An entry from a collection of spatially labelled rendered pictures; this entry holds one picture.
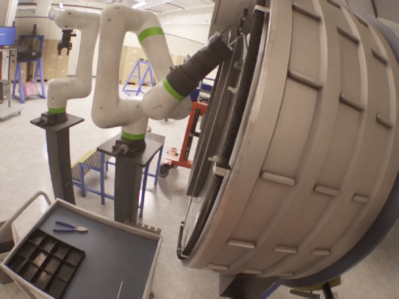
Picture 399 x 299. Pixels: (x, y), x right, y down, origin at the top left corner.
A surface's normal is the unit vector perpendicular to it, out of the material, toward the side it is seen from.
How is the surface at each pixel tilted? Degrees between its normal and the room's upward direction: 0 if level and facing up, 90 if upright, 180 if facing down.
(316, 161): 79
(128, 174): 90
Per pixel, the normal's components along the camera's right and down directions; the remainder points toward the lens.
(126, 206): -0.17, 0.38
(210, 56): 0.28, 0.62
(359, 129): -0.84, -0.17
